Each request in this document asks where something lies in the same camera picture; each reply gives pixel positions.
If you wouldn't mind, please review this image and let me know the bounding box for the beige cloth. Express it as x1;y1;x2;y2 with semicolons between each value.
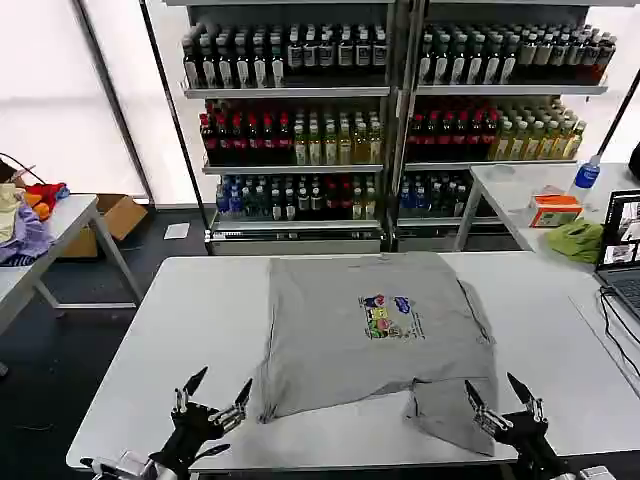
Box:
0;182;26;244

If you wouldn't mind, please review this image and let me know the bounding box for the clear bottle blue label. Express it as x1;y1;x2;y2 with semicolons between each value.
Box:
569;153;603;204

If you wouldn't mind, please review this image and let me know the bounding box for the bottle shelf with drinks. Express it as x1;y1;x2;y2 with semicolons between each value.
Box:
394;0;619;251
179;0;397;256

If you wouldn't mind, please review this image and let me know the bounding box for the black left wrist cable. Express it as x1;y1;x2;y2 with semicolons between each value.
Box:
187;443;232;464

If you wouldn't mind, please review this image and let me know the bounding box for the cardboard box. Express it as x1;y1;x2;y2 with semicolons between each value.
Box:
59;193;150;259

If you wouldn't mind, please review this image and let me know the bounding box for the grey laptop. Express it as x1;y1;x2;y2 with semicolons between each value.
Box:
594;188;640;324

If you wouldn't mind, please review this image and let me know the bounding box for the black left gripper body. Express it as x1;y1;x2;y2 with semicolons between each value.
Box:
148;402;225;472

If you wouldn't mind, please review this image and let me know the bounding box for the white desk table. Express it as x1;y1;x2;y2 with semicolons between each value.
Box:
452;162;640;275

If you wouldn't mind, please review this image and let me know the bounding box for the purple cloth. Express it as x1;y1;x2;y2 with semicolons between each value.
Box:
0;202;56;267

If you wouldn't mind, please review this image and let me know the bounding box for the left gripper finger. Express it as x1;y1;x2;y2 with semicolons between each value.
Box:
208;378;254;434
172;366;209;415

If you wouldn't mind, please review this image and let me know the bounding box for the orange tissue box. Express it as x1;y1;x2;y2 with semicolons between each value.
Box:
528;192;585;229

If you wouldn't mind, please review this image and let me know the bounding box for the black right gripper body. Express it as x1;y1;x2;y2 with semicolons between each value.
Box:
493;411;569;480

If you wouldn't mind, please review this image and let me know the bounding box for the red orange cloth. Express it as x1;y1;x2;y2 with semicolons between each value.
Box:
23;181;71;222

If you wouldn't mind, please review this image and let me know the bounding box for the black laptop cable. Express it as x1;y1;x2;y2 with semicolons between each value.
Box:
598;287;640;382

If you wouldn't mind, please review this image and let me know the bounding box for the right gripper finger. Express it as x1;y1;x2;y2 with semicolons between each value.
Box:
506;371;546;425
463;378;514;442

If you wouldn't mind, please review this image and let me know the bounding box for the thin black wire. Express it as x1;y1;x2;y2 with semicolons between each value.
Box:
0;152;47;187

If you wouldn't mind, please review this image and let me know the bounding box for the green cloth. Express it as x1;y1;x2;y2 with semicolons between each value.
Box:
544;219;605;265

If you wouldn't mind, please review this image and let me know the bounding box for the white side table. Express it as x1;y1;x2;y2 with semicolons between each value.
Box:
0;193;146;336

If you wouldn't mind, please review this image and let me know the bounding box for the grey printed t-shirt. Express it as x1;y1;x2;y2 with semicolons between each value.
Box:
254;251;500;457

